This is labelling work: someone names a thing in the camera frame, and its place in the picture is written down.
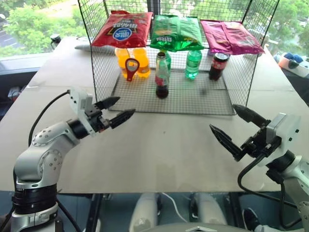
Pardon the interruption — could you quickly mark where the capped glass cola bottle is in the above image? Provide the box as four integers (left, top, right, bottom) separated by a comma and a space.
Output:
155, 51, 171, 99

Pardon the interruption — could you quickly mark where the white orange device with blue balls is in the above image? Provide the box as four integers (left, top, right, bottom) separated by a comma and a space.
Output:
273, 51, 309, 78

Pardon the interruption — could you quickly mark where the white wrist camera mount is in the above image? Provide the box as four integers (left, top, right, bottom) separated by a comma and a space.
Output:
69, 88, 97, 136
257, 112, 302, 168

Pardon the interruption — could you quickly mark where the black wire mesh rack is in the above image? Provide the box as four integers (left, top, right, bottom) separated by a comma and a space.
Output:
77, 0, 281, 117

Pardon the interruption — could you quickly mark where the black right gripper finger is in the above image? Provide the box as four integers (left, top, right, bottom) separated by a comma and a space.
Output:
232, 104, 271, 128
209, 124, 244, 162

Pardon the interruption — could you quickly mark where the black table leg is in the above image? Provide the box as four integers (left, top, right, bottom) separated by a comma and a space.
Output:
83, 193, 102, 232

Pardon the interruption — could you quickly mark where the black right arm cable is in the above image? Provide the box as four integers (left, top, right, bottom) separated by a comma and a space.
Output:
237, 149, 299, 209

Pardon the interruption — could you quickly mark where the green plastic soda bottle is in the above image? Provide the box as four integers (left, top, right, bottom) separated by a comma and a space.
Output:
158, 49, 172, 73
185, 50, 203, 81

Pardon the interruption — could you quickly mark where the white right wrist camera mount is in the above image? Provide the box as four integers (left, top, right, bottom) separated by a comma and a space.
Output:
257, 112, 302, 168

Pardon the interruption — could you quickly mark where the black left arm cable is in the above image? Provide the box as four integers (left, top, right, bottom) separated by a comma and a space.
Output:
28, 89, 71, 147

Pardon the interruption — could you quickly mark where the red chip bag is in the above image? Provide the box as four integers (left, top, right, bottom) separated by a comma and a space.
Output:
91, 10, 154, 48

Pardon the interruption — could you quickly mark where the purple chip bag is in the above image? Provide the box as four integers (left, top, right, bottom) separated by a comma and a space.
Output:
200, 20, 266, 56

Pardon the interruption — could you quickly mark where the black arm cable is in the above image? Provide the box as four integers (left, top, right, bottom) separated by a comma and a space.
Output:
237, 149, 299, 209
28, 89, 71, 147

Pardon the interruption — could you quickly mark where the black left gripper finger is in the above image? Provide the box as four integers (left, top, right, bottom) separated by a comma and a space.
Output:
110, 108, 136, 130
95, 96, 121, 111

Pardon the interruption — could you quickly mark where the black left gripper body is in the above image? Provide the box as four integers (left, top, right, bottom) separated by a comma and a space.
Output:
84, 102, 113, 133

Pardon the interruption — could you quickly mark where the plastic cola bottle red label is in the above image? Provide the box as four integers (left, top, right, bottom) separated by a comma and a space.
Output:
209, 52, 230, 81

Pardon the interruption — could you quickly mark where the white cable under table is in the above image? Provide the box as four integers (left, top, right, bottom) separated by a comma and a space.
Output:
161, 192, 189, 223

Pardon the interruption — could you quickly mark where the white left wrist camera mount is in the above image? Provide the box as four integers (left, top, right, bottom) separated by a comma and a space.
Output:
69, 88, 97, 136

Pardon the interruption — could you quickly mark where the black shoe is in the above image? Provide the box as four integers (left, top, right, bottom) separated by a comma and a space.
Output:
242, 207, 261, 232

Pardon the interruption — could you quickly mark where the green chip bag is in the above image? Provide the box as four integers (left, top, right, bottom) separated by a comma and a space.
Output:
150, 14, 205, 53

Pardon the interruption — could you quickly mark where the white rounded robot leg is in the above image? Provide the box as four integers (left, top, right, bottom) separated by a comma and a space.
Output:
128, 192, 162, 232
192, 192, 228, 229

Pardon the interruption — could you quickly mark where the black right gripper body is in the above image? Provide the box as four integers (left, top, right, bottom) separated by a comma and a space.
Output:
240, 125, 282, 159

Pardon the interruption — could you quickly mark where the orange soda bottle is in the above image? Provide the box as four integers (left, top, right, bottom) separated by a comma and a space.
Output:
114, 47, 135, 79
132, 47, 152, 78

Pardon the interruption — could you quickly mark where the orange bottle opener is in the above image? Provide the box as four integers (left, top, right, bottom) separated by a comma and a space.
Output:
125, 58, 139, 83

